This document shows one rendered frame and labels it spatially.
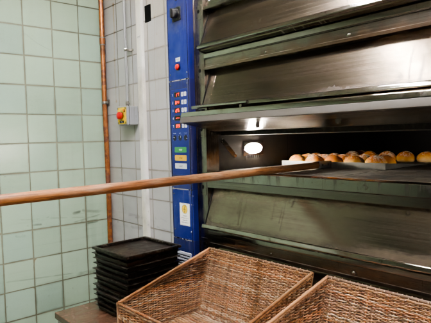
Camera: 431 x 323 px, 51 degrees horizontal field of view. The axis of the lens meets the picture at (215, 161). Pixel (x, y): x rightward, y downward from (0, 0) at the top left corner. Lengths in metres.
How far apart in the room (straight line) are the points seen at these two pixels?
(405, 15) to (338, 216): 0.67
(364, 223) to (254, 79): 0.70
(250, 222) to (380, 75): 0.77
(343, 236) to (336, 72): 0.54
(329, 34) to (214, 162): 0.79
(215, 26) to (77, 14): 1.02
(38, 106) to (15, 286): 0.95
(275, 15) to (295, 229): 0.79
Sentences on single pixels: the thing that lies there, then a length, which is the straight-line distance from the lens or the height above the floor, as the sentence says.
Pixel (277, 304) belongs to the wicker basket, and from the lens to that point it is 1.54.
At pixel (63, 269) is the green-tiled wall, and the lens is 2.74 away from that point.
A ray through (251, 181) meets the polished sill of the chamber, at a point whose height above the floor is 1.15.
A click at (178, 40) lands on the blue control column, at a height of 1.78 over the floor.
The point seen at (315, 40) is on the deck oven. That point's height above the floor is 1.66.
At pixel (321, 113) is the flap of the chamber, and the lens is 1.43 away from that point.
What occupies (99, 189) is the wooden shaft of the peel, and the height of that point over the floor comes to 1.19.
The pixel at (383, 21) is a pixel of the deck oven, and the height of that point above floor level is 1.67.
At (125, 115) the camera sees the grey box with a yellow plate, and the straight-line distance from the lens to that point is 2.45.
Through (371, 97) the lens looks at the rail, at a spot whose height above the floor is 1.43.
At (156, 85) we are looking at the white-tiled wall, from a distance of 2.34.
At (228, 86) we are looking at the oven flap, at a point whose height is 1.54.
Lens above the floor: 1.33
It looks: 3 degrees down
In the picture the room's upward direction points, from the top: 1 degrees counter-clockwise
